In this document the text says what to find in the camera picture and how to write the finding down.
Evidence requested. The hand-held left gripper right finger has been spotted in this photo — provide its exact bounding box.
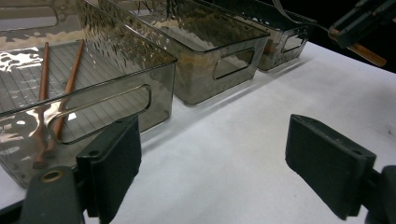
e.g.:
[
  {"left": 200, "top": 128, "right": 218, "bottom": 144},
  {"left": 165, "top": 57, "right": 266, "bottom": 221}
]
[{"left": 284, "top": 114, "right": 377, "bottom": 221}]

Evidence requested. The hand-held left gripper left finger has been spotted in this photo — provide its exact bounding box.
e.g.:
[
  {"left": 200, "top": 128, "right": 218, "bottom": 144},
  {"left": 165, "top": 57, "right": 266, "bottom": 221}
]
[{"left": 76, "top": 115, "right": 143, "bottom": 224}]

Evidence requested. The knife with wooden handle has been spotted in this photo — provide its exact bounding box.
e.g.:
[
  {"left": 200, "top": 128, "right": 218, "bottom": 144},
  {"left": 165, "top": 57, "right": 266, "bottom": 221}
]
[{"left": 271, "top": 0, "right": 388, "bottom": 68}]

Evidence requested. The transparent grey plastic bin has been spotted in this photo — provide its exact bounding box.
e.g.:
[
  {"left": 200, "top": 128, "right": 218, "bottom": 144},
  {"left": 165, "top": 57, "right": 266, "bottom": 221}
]
[
  {"left": 99, "top": 0, "right": 271, "bottom": 106},
  {"left": 0, "top": 0, "right": 178, "bottom": 189},
  {"left": 199, "top": 0, "right": 311, "bottom": 73}
]

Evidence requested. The brown wooden chopstick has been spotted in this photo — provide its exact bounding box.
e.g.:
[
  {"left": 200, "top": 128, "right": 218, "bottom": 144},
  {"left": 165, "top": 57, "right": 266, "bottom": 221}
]
[
  {"left": 32, "top": 41, "right": 51, "bottom": 171},
  {"left": 42, "top": 39, "right": 86, "bottom": 159}
]

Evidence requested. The white table cover sheet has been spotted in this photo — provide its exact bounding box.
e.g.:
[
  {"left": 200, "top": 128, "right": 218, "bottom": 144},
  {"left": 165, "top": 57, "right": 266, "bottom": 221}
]
[{"left": 0, "top": 40, "right": 396, "bottom": 224}]

